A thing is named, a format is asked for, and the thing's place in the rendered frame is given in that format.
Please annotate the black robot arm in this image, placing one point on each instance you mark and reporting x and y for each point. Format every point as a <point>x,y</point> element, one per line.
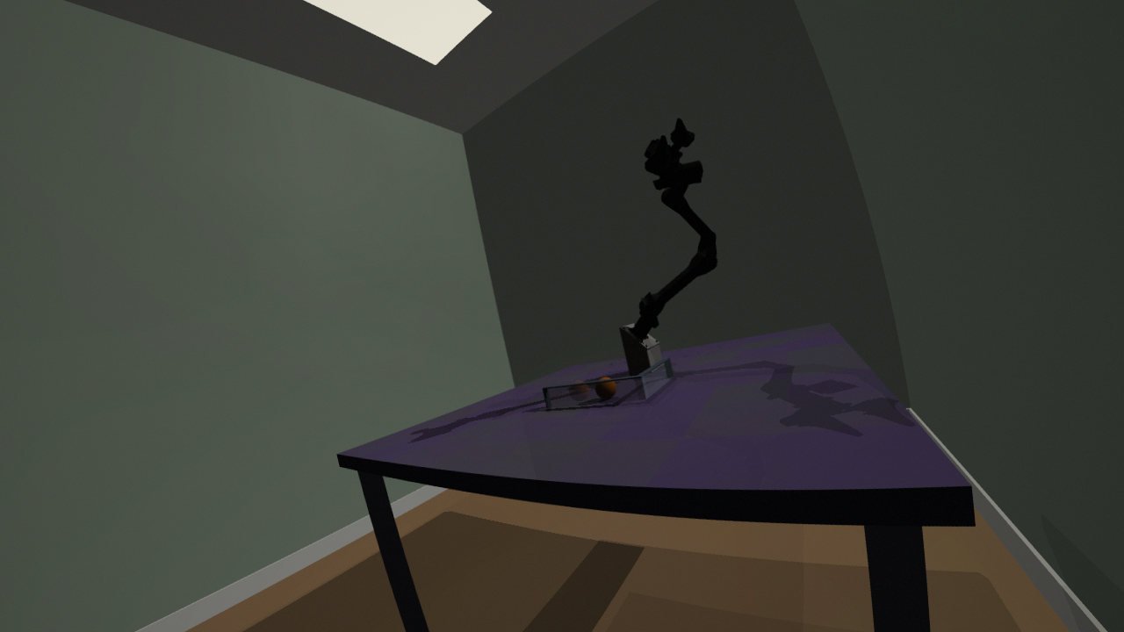
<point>704,261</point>

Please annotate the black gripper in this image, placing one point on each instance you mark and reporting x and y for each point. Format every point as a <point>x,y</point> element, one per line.
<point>665,161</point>

